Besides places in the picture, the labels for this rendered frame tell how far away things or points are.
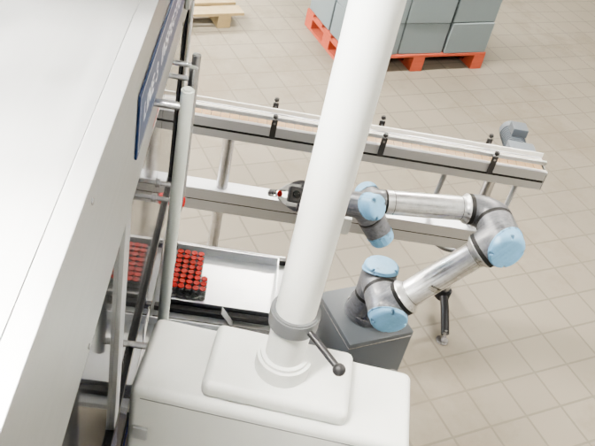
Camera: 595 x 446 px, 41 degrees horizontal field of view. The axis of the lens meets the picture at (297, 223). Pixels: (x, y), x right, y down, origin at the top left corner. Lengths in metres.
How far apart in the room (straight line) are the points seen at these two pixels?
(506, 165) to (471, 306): 0.95
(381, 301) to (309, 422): 1.10
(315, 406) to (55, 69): 0.70
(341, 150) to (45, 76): 0.41
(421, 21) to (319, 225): 4.77
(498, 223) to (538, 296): 2.00
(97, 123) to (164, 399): 0.58
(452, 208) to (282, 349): 1.19
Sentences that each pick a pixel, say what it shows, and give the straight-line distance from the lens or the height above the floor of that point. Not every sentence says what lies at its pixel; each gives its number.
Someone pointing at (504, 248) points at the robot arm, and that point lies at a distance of 2.37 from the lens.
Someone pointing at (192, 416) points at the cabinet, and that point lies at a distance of 1.44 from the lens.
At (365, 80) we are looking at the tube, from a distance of 1.02.
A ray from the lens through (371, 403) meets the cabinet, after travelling 1.47.
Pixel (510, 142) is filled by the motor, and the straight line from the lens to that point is 3.63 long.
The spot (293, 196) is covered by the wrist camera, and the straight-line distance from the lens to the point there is 2.25.
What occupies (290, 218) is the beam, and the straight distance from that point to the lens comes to 3.54.
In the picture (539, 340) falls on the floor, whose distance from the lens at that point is 4.13.
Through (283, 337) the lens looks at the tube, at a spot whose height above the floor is 1.71.
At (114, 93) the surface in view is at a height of 2.10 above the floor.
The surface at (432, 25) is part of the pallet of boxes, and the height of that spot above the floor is 0.37.
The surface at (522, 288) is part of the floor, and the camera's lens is 4.37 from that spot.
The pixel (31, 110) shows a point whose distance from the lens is 1.05.
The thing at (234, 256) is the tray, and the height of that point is 0.90.
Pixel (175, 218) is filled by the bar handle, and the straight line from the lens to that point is 1.62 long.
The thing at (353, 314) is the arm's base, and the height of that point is 0.82.
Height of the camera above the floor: 2.67
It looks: 39 degrees down
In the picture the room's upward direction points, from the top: 13 degrees clockwise
